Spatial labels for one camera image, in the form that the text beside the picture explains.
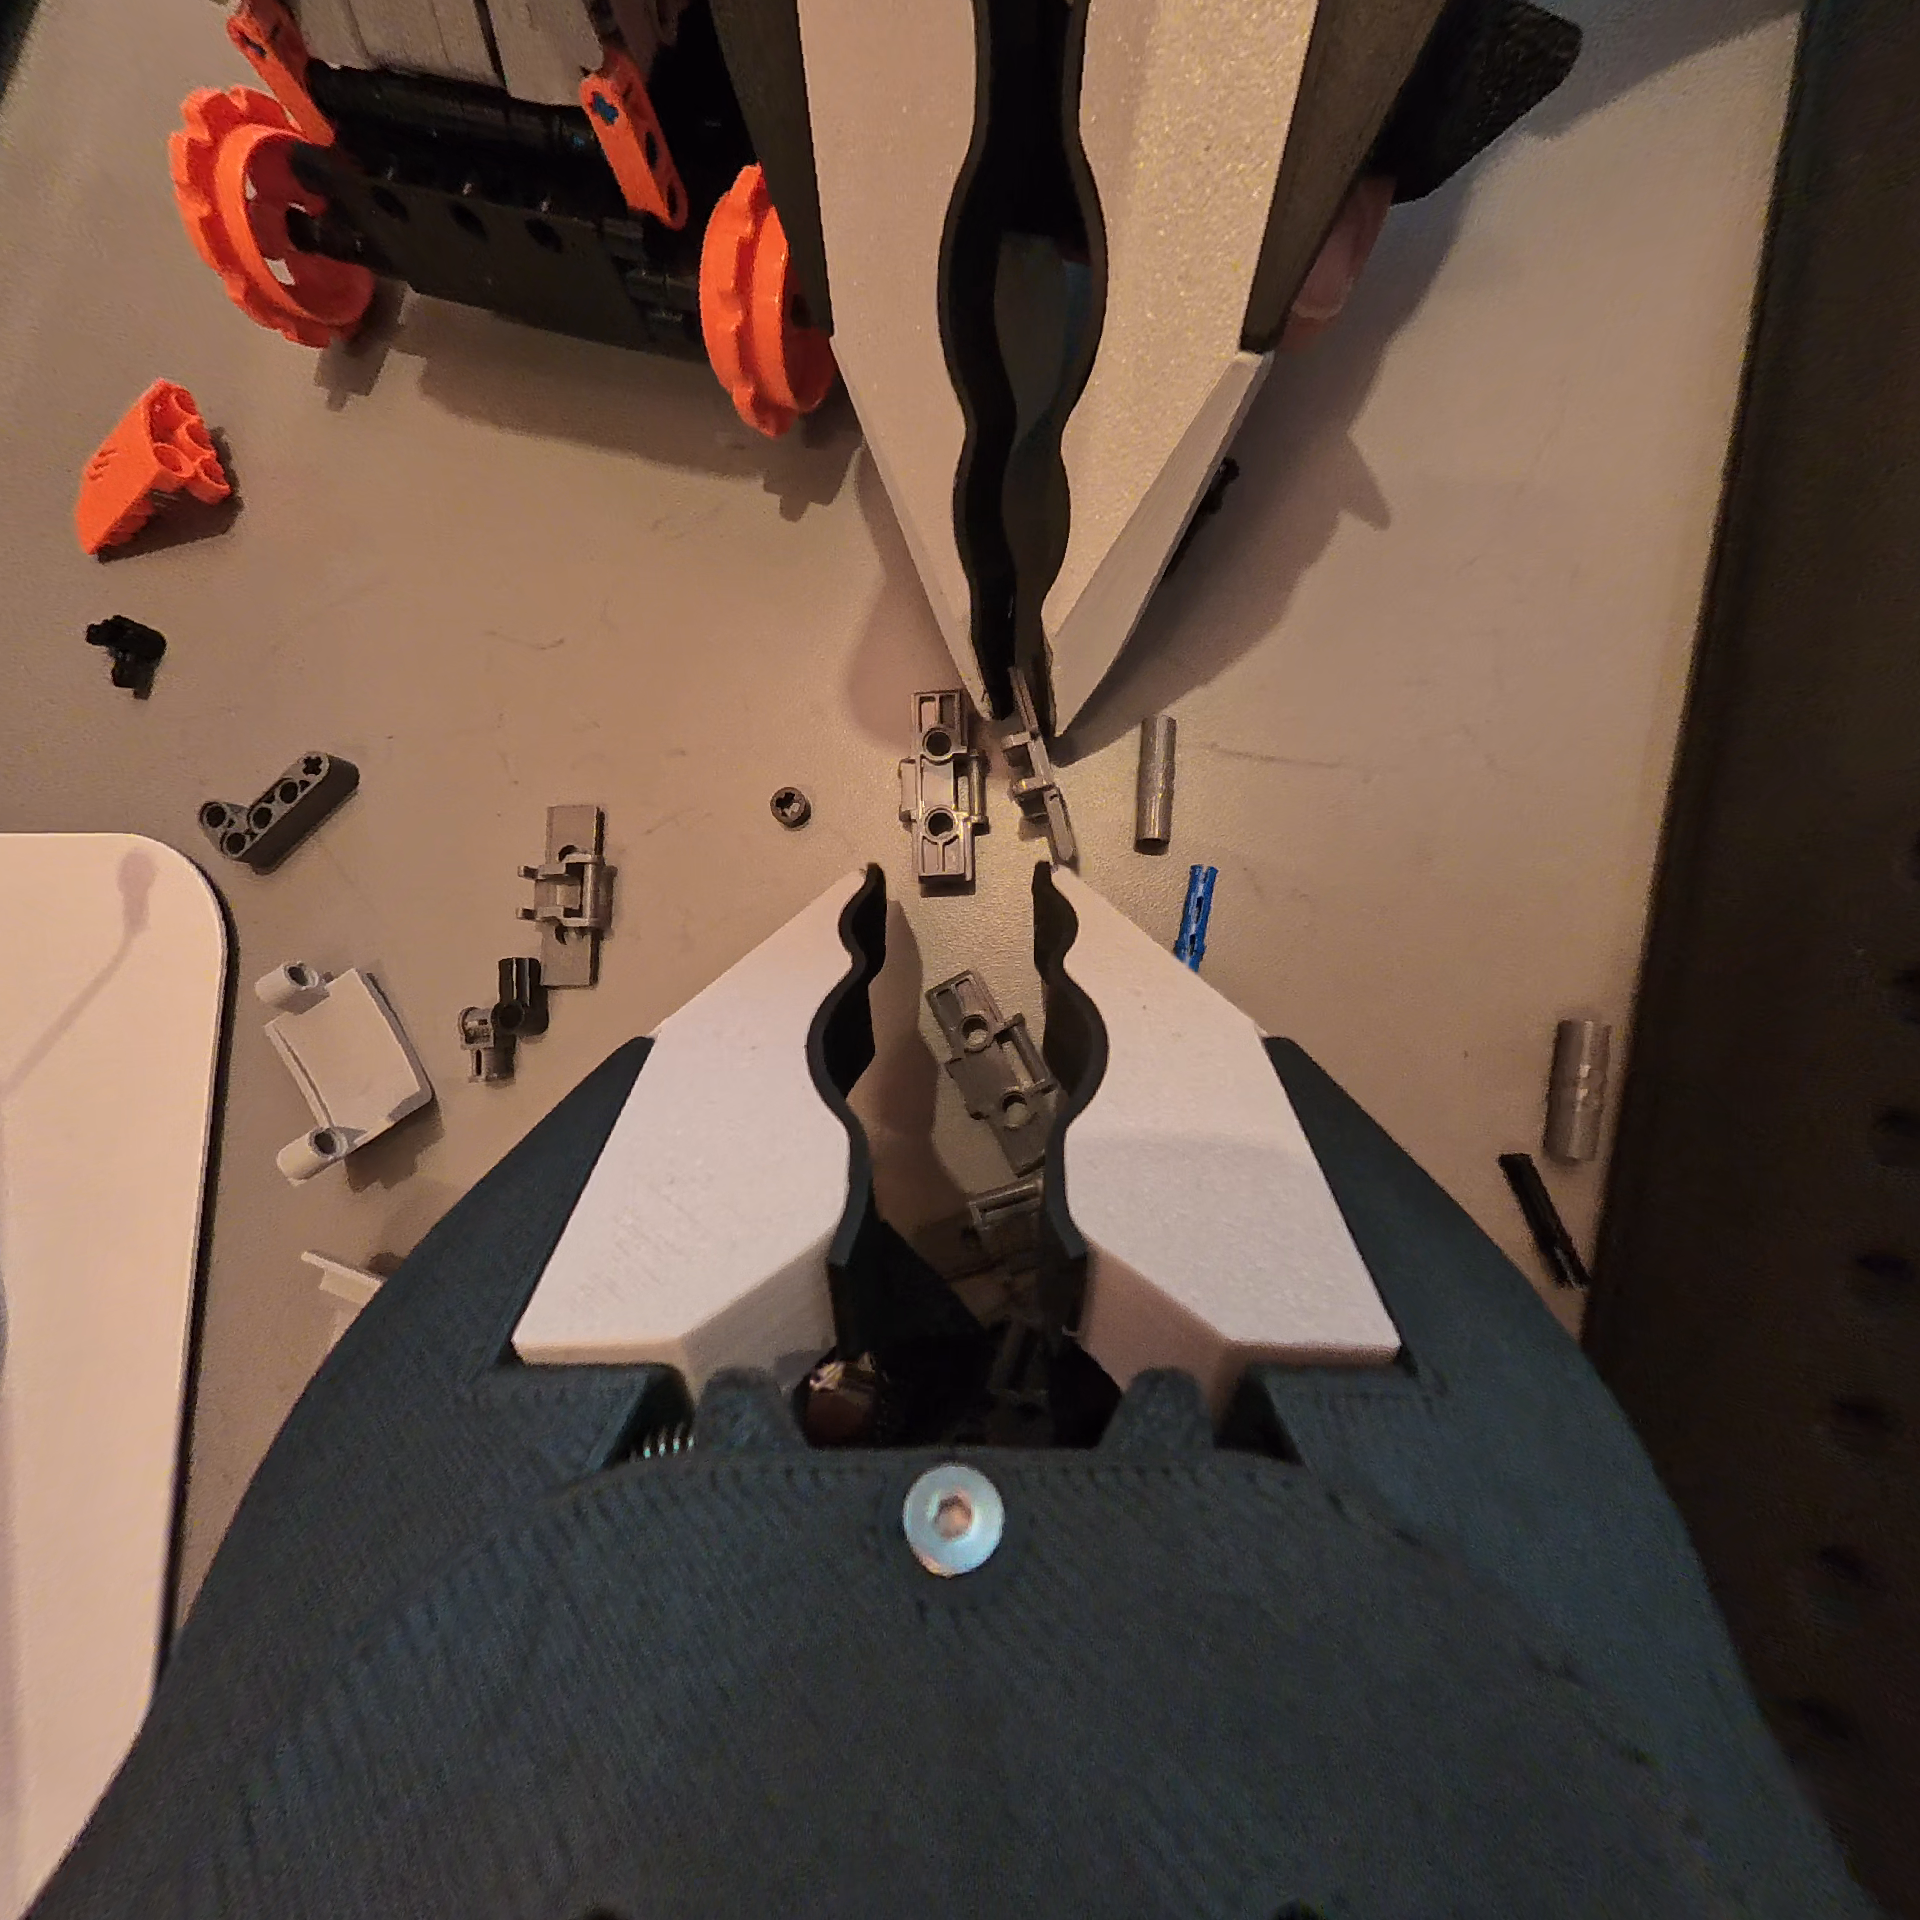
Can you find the black dimpled mat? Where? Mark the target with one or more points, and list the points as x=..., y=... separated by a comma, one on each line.
x=1772, y=901

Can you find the small black toy connector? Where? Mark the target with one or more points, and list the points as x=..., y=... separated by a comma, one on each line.
x=121, y=645

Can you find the orange toy gear wheel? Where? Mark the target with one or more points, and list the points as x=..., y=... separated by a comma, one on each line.
x=767, y=301
x=256, y=205

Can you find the long black toy pin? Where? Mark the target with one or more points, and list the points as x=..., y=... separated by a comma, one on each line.
x=1538, y=1218

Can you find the wooden book stand white base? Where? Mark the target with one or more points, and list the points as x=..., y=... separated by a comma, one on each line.
x=92, y=1261

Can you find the orange triangular toy piece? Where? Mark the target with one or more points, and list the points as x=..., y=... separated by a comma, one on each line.
x=152, y=472

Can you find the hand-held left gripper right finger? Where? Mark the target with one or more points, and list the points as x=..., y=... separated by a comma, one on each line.
x=1231, y=1218

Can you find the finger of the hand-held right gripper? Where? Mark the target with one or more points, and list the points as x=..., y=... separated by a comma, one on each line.
x=886, y=240
x=1200, y=240

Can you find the light grey angled toy piece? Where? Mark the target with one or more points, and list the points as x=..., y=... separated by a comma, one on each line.
x=345, y=1067

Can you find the dark grey toy beam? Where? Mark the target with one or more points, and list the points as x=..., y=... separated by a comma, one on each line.
x=277, y=805

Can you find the small blue toy brick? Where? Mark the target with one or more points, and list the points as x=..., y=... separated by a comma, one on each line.
x=1197, y=911

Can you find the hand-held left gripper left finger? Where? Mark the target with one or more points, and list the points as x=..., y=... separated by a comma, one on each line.
x=676, y=1218

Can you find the black grey toy robot vehicle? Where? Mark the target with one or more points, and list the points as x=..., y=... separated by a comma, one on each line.
x=481, y=151

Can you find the light grey toy block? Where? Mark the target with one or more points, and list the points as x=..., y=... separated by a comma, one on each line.
x=340, y=1276

